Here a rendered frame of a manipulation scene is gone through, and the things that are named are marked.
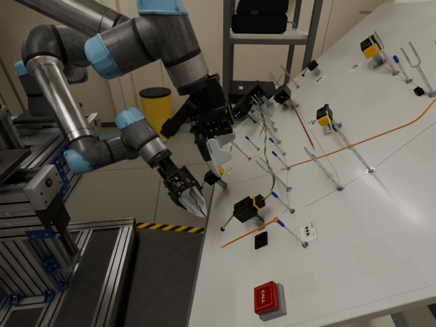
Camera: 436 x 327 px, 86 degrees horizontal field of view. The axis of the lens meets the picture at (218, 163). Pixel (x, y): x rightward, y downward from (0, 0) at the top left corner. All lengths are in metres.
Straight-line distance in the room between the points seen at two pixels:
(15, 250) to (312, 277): 1.33
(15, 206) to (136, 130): 0.50
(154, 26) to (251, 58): 3.39
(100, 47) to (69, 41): 0.44
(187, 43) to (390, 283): 0.50
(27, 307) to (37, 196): 0.98
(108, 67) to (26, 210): 0.63
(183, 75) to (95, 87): 3.58
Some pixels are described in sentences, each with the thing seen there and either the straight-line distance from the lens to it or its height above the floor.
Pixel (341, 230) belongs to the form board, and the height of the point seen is 1.20.
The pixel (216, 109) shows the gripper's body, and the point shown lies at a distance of 0.48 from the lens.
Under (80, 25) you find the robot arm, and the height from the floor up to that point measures 1.54.
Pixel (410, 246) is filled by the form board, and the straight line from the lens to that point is 0.49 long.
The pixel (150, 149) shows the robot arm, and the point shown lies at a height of 1.26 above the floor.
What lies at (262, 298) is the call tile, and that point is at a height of 1.09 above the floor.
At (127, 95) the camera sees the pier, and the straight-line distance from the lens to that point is 3.73.
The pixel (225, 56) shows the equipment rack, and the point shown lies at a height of 1.35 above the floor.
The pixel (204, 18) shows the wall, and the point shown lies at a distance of 3.66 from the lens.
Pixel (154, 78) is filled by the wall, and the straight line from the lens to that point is 3.78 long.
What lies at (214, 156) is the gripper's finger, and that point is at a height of 1.30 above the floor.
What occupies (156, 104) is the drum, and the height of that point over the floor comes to 0.55.
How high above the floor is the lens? 1.57
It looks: 33 degrees down
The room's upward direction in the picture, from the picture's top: straight up
